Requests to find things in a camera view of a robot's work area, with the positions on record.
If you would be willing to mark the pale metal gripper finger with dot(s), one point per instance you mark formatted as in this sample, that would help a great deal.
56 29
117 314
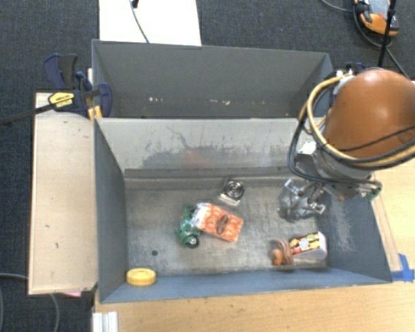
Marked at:
287 199
306 212

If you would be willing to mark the white box with burger print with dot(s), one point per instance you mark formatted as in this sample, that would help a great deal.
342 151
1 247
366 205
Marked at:
311 246

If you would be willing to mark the brown and orange toy food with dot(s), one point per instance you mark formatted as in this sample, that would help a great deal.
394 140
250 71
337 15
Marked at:
280 252

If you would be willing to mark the orange and white packet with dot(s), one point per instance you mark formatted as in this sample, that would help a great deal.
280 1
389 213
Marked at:
221 221

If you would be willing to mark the green toy car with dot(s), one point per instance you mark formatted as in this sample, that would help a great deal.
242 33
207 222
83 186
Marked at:
185 228

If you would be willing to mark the grey metal bin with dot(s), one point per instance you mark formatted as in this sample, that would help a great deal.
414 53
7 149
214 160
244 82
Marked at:
180 185

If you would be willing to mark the pale wood flat board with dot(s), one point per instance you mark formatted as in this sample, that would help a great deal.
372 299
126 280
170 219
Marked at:
62 199

